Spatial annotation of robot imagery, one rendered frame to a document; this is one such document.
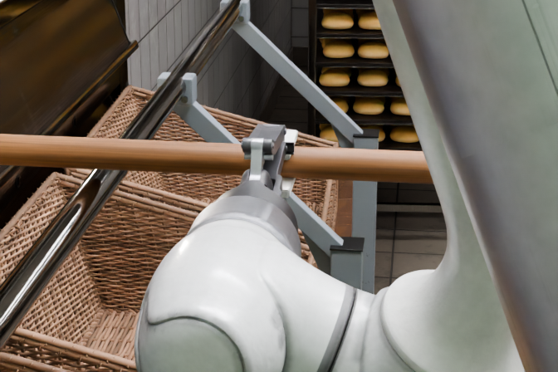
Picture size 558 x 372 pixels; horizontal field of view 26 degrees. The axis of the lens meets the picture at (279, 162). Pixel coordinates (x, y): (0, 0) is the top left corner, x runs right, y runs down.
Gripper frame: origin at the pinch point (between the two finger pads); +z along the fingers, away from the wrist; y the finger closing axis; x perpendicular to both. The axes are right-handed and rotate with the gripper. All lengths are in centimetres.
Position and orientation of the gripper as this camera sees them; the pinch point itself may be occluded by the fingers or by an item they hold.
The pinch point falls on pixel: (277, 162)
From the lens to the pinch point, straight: 113.4
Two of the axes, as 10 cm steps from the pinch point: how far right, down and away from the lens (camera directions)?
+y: 0.0, 9.5, 3.2
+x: 9.9, 0.4, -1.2
